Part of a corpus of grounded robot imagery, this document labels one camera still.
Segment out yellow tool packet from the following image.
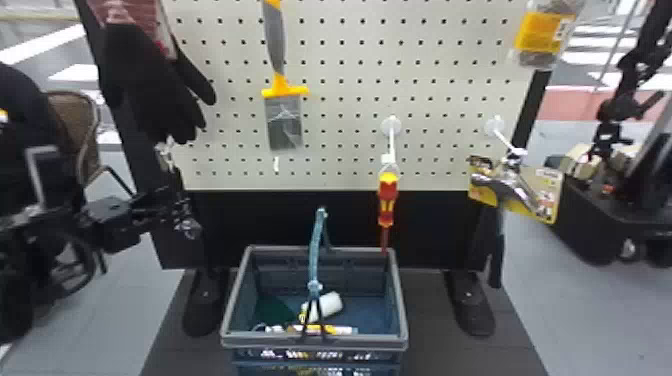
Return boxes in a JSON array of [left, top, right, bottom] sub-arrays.
[[510, 0, 588, 71]]

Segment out black gloves on red card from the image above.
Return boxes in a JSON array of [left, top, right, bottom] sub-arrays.
[[85, 0, 218, 146]]

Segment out hammer on yellow card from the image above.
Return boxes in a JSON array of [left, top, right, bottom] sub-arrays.
[[466, 148, 566, 290]]

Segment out brown chair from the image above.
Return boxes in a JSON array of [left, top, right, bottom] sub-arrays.
[[46, 90, 136, 200]]

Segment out white paint roller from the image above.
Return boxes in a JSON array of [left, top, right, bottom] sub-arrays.
[[299, 290, 346, 325]]

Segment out white pegboard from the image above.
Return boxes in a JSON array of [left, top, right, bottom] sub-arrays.
[[72, 0, 554, 338]]

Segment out yellow grey scraper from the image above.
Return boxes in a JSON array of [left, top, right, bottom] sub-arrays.
[[260, 0, 311, 153]]

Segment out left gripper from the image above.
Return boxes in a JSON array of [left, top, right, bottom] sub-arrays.
[[78, 178, 204, 255]]

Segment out blue basket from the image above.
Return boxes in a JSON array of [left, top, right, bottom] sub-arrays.
[[218, 206, 410, 376]]

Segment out red yellow screwdriver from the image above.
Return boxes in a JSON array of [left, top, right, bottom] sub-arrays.
[[376, 169, 401, 257]]

